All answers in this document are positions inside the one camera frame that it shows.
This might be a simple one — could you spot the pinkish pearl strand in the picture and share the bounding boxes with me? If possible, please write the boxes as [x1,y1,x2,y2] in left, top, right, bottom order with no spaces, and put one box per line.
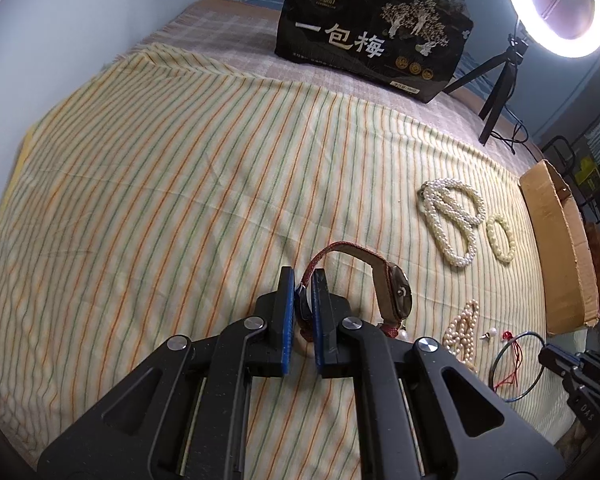
[442,300,479,373]

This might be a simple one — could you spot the black printed snack bag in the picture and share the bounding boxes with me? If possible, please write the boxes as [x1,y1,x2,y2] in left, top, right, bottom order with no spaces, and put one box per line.
[275,0,474,103]

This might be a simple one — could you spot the cream bead bracelet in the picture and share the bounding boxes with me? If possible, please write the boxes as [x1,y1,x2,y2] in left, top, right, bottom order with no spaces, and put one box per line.
[484,214,516,265]

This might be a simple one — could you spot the long white pearl necklace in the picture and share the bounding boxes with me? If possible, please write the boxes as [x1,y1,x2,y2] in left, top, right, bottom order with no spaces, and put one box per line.
[416,178,489,269]

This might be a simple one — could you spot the yellow striped cloth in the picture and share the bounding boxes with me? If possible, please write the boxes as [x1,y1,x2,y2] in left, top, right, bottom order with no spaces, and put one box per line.
[0,44,546,464]

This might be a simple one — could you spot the black power cable with switch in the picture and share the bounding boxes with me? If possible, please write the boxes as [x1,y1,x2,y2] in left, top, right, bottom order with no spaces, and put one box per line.
[488,109,531,155]

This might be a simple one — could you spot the black mini tripod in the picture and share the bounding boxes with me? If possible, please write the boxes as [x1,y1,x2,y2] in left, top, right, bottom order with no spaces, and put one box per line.
[443,18,530,153]

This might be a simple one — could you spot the pearl stud earring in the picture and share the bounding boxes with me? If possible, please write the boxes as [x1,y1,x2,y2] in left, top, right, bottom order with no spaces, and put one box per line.
[480,327,498,341]

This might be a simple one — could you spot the black clothes rack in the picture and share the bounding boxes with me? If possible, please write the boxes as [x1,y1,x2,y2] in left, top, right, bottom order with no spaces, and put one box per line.
[541,114,600,224]

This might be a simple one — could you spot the plaid beige bed sheet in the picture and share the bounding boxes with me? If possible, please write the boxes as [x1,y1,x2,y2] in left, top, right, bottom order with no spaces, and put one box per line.
[134,0,543,174]

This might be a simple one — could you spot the red strap wrist watch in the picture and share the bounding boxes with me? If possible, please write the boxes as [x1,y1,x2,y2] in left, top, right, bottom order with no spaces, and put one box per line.
[294,240,413,342]

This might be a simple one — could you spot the open cardboard box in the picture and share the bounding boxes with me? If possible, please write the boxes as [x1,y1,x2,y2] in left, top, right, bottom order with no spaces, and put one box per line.
[519,159,600,336]

